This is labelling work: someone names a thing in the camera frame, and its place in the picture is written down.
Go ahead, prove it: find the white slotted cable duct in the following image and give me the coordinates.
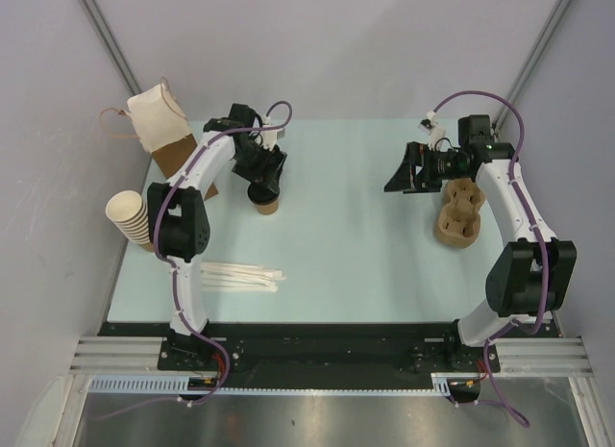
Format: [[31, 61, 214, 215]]
[[88, 372, 454, 397]]

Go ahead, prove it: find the stack of paper cups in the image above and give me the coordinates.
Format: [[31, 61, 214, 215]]
[[105, 190, 152, 250]]

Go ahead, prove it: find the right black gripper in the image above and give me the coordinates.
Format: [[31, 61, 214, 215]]
[[384, 141, 471, 194]]

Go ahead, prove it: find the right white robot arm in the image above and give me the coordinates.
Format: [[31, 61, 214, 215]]
[[383, 112, 577, 371]]

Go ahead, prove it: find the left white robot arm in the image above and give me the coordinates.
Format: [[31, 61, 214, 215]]
[[147, 101, 293, 335]]

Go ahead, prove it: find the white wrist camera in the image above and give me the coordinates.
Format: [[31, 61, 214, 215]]
[[420, 111, 446, 151], [260, 115, 285, 151]]

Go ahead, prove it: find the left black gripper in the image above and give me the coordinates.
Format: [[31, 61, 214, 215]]
[[233, 139, 285, 193]]

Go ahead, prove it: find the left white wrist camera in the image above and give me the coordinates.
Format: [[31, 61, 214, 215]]
[[260, 115, 285, 151]]

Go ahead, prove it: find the black cup lid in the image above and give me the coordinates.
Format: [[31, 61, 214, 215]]
[[247, 184, 280, 206]]

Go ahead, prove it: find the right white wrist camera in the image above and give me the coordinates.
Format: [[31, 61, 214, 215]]
[[420, 111, 446, 151]]

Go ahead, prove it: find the white wrapped straws bundle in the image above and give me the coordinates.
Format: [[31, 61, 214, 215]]
[[201, 262, 285, 293]]

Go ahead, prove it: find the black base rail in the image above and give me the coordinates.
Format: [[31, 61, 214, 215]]
[[97, 321, 561, 391]]

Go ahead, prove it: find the brown paper cup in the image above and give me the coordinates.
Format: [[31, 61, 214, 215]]
[[255, 200, 279, 215]]

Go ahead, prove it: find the brown paper bag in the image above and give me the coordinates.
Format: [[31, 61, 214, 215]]
[[98, 77, 197, 179]]

